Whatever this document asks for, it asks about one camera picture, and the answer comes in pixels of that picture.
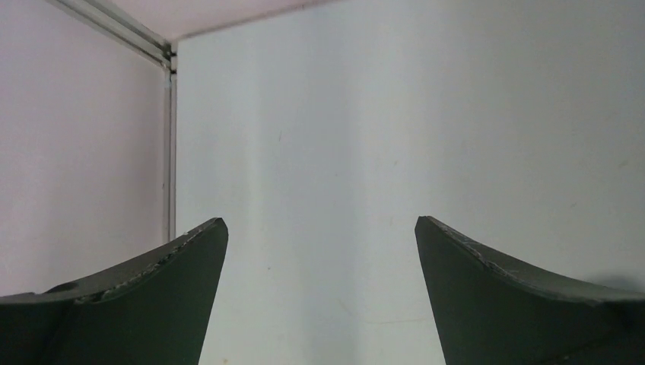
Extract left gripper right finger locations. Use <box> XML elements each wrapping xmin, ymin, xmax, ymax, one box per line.
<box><xmin>415</xmin><ymin>217</ymin><xmax>644</xmax><ymax>364</ymax></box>

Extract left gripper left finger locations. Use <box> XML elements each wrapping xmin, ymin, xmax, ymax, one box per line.
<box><xmin>1</xmin><ymin>218</ymin><xmax>228</xmax><ymax>364</ymax></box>

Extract left side aluminium rail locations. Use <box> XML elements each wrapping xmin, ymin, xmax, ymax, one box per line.
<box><xmin>163</xmin><ymin>69</ymin><xmax>177</xmax><ymax>241</ymax></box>

